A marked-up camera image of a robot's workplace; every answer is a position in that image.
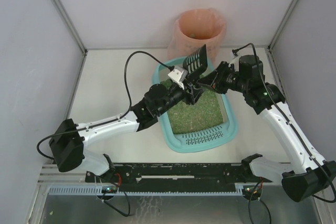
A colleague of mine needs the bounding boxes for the black litter scoop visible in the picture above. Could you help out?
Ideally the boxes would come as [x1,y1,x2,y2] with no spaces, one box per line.
[182,44,208,70]

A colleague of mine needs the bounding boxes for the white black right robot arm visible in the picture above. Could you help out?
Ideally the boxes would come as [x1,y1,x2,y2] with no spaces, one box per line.
[198,55,335,202]

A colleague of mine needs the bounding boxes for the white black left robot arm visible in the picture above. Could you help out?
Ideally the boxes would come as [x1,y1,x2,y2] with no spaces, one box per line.
[49,66,204,177]

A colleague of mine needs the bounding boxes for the green cat litter pellets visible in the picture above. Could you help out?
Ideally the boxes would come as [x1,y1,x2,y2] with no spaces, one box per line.
[167,90,227,134]

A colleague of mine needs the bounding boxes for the teal litter box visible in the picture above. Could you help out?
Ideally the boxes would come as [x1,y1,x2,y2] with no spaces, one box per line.
[151,56,239,154]

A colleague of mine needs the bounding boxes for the orange lined waste bin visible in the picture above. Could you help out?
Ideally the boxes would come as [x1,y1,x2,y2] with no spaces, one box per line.
[167,8,227,62]

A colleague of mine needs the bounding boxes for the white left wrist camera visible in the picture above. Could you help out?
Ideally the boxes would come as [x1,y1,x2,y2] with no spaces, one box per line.
[168,66,188,90]

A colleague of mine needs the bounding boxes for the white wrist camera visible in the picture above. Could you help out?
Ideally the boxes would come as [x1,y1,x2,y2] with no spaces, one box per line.
[168,66,188,90]
[230,49,241,64]

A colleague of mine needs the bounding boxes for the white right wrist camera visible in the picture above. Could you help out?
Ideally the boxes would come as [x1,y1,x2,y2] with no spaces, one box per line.
[230,49,241,64]

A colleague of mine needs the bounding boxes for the black left camera cable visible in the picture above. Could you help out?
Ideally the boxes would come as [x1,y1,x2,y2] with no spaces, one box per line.
[36,50,175,161]

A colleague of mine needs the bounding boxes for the black camera cable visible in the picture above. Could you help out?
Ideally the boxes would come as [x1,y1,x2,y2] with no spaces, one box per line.
[36,50,175,161]
[232,42,336,204]

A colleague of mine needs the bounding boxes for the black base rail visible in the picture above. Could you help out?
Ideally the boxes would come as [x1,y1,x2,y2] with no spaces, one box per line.
[102,163,259,190]

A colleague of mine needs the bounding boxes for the light blue cable duct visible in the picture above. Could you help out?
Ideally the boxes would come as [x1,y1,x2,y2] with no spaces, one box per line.
[48,184,254,196]

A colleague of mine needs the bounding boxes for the black right camera cable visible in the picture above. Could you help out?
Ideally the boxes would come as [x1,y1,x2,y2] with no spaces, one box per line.
[232,42,336,204]

